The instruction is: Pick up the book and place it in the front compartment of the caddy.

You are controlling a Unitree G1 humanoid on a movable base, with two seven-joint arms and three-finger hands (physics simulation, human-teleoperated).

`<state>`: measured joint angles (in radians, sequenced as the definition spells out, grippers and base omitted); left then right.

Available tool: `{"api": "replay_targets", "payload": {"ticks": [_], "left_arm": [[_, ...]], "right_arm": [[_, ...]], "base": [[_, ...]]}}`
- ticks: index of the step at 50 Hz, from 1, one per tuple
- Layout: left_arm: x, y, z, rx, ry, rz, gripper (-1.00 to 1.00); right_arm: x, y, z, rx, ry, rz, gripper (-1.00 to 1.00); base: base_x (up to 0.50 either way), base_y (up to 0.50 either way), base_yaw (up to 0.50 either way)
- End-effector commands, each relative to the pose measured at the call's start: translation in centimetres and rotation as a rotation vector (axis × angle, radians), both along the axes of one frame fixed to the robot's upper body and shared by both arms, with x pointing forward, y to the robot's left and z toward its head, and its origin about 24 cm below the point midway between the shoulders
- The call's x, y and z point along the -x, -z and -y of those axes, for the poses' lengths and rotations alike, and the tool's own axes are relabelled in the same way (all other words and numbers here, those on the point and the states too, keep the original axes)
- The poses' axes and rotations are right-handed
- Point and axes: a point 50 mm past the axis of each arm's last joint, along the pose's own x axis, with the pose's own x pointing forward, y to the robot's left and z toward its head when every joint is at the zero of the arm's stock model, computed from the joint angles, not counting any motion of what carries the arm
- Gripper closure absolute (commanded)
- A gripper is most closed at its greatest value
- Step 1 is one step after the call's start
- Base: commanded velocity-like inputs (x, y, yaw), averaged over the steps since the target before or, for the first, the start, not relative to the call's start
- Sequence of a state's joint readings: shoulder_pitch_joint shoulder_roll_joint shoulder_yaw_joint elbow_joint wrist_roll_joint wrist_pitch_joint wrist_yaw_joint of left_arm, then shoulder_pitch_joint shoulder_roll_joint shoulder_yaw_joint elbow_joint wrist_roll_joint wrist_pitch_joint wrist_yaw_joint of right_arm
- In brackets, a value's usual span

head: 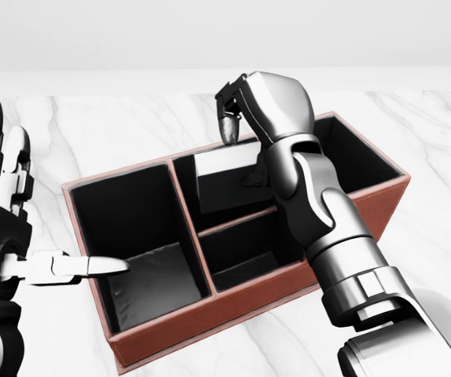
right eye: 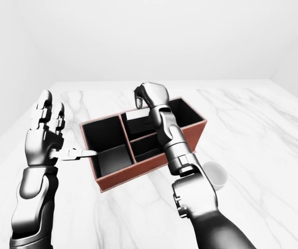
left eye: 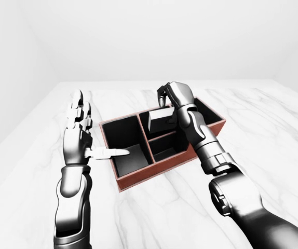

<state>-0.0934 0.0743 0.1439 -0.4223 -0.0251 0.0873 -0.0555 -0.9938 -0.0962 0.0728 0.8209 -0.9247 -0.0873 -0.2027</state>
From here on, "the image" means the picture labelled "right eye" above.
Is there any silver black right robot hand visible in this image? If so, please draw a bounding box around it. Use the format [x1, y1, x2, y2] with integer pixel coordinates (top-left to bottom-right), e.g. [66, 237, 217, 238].
[133, 81, 171, 109]

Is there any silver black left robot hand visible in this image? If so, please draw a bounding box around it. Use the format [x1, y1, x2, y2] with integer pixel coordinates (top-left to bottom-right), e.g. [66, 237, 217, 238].
[25, 89, 98, 168]

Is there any red-brown desk caddy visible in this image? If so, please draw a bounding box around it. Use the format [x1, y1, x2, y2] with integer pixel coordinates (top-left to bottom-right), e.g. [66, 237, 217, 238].
[79, 96, 207, 195]

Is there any white mug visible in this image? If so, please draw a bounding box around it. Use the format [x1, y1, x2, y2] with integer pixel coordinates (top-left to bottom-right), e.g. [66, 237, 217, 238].
[202, 161, 228, 191]

